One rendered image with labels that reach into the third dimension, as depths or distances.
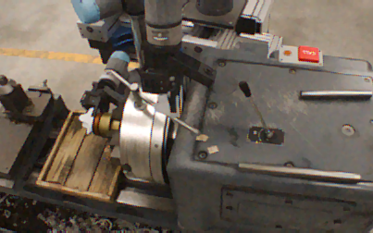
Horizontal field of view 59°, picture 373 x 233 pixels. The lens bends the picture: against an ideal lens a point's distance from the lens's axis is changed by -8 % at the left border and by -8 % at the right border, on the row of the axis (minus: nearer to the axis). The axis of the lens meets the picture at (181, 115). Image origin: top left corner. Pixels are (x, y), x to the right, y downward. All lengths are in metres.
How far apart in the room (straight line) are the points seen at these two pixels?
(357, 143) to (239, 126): 0.30
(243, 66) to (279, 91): 0.14
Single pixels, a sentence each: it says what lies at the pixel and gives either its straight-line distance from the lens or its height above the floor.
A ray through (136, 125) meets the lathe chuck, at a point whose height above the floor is 1.22.
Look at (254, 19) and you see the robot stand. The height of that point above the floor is 1.08.
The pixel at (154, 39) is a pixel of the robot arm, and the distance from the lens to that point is 0.74.
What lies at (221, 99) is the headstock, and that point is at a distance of 0.96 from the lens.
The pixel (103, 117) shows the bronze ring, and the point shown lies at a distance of 1.15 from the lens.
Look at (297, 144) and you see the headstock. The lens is 0.89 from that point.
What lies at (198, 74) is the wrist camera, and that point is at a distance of 0.76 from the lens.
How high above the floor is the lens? 1.98
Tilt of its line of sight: 51 degrees down
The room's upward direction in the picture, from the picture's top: 8 degrees counter-clockwise
